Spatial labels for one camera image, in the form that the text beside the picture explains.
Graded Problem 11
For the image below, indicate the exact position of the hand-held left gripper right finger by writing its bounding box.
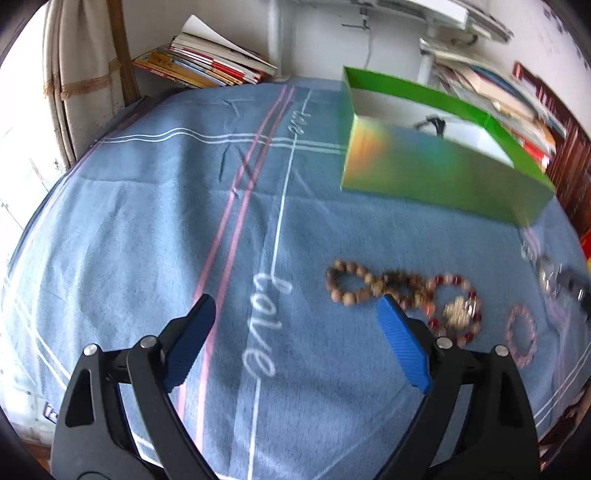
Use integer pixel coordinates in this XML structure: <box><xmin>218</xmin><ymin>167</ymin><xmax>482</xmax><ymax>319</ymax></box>
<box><xmin>376</xmin><ymin>294</ymin><xmax>542</xmax><ymax>480</ymax></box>

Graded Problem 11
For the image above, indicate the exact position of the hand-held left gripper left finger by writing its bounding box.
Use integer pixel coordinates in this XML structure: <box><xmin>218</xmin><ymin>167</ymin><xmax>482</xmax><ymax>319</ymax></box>
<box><xmin>50</xmin><ymin>294</ymin><xmax>218</xmax><ymax>480</ymax></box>

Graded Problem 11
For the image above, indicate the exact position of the silver gold chain bracelet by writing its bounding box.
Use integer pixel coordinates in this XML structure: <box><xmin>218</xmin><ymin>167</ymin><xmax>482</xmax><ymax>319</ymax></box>
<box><xmin>442</xmin><ymin>297</ymin><xmax>477</xmax><ymax>331</ymax></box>

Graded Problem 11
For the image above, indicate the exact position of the dark brown bead bracelet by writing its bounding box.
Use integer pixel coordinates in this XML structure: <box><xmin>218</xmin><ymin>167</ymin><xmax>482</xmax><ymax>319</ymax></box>
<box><xmin>382</xmin><ymin>271</ymin><xmax>437</xmax><ymax>315</ymax></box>

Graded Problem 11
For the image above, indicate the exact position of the red bead bracelet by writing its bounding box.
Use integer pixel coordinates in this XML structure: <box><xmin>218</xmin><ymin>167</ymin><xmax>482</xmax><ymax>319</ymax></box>
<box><xmin>424</xmin><ymin>272</ymin><xmax>485</xmax><ymax>346</ymax></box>

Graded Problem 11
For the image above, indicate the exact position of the light wooden bead bracelet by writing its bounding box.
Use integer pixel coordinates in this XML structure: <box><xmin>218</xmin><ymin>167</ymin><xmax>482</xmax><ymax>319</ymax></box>
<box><xmin>325</xmin><ymin>259</ymin><xmax>385</xmax><ymax>306</ymax></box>

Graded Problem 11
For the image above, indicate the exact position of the pink crystal bracelet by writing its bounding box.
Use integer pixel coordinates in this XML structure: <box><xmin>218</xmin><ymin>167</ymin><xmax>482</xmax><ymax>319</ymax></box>
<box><xmin>505</xmin><ymin>304</ymin><xmax>539</xmax><ymax>368</ymax></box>

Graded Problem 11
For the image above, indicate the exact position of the clear pale bead bracelet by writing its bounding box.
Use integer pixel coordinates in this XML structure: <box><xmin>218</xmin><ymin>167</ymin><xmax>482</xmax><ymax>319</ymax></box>
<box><xmin>518</xmin><ymin>228</ymin><xmax>546</xmax><ymax>263</ymax></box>

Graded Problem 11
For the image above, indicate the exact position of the green holographic box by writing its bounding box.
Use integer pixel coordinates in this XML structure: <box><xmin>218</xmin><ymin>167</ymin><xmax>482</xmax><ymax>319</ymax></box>
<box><xmin>340</xmin><ymin>66</ymin><xmax>557</xmax><ymax>228</ymax></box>

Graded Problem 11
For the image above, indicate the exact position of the black watch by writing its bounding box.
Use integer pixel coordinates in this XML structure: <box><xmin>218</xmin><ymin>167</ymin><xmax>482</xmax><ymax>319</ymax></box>
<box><xmin>414</xmin><ymin>115</ymin><xmax>447</xmax><ymax>138</ymax></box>

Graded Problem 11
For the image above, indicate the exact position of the blue striped blanket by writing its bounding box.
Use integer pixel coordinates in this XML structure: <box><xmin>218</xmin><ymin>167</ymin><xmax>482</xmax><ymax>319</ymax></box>
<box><xmin>0</xmin><ymin>76</ymin><xmax>587</xmax><ymax>480</ymax></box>

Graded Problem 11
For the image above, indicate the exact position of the dark red wooden cabinet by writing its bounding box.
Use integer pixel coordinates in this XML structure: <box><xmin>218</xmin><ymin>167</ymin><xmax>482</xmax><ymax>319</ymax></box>
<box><xmin>512</xmin><ymin>61</ymin><xmax>591</xmax><ymax>243</ymax></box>

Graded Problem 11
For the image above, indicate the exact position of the stack of large books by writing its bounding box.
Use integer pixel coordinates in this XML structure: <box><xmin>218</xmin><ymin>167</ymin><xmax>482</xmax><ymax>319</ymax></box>
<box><xmin>419</xmin><ymin>39</ymin><xmax>568</xmax><ymax>172</ymax></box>

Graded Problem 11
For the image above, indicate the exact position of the stack of colourful books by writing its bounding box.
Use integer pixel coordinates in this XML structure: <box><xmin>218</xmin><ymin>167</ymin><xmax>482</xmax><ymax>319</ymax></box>
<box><xmin>133</xmin><ymin>15</ymin><xmax>278</xmax><ymax>89</ymax></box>

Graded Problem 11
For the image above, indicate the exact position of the beige curtain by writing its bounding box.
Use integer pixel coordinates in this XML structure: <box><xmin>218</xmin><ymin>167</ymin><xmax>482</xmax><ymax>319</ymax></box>
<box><xmin>43</xmin><ymin>0</ymin><xmax>126</xmax><ymax>168</ymax></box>

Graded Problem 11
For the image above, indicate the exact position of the wooden pole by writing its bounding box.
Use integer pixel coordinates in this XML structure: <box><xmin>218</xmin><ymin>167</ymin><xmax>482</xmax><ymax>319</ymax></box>
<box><xmin>108</xmin><ymin>0</ymin><xmax>141</xmax><ymax>106</ymax></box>

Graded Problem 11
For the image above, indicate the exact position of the white pipe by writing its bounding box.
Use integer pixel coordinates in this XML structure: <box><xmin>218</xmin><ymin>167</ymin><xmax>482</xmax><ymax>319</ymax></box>
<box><xmin>268</xmin><ymin>0</ymin><xmax>295</xmax><ymax>82</ymax></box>

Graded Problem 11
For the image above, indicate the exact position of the white desk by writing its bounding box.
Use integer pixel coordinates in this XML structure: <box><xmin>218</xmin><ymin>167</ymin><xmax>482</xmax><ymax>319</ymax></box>
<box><xmin>286</xmin><ymin>0</ymin><xmax>514</xmax><ymax>43</ymax></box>

